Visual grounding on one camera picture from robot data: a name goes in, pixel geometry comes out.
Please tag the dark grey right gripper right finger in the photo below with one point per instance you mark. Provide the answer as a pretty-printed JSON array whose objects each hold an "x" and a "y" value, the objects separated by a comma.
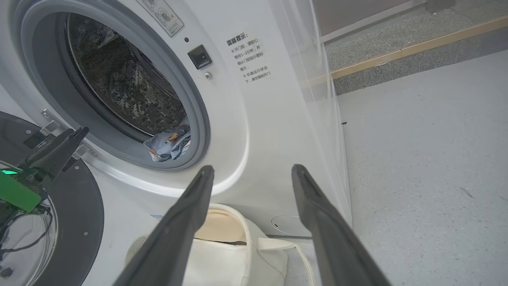
[{"x": 333, "y": 238}]

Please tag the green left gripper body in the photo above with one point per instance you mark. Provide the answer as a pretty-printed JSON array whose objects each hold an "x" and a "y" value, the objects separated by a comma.
[{"x": 16, "y": 190}]

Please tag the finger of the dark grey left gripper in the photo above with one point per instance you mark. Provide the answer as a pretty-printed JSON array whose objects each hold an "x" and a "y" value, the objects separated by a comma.
[
  {"x": 51, "y": 141},
  {"x": 51, "y": 163}
]

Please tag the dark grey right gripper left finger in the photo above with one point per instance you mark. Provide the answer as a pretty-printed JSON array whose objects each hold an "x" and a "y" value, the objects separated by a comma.
[{"x": 174, "y": 234}]

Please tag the round glass washer door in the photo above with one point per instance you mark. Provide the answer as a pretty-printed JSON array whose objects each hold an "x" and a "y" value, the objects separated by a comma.
[{"x": 79, "y": 214}]

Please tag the blue denim garment with bears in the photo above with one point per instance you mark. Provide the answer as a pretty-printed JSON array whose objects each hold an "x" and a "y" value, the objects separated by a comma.
[{"x": 170, "y": 145}]

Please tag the cream fabric laundry basket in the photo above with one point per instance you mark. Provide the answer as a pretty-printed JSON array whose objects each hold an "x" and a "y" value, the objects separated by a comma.
[{"x": 222, "y": 258}]

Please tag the stainless steel washing machine drum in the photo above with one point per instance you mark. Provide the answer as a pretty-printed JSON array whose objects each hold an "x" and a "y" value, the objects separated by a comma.
[{"x": 131, "y": 79}]

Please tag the white front-load washing machine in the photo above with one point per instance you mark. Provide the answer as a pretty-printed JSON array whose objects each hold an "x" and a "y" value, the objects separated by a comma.
[{"x": 254, "y": 131}]

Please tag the blue energy label sticker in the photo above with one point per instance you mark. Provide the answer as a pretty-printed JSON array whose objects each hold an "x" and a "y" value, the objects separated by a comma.
[{"x": 156, "y": 217}]

